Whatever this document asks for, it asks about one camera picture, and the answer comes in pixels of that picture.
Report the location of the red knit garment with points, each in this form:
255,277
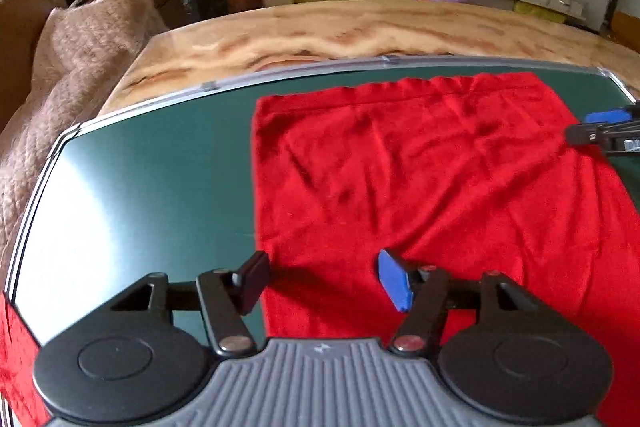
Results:
470,174

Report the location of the green mat with metal frame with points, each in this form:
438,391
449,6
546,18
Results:
165,185

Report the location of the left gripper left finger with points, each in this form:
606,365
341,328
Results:
151,348

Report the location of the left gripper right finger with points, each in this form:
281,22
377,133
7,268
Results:
497,347

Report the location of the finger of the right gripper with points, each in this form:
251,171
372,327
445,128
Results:
615,131

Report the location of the brown sofa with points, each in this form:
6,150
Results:
75,1

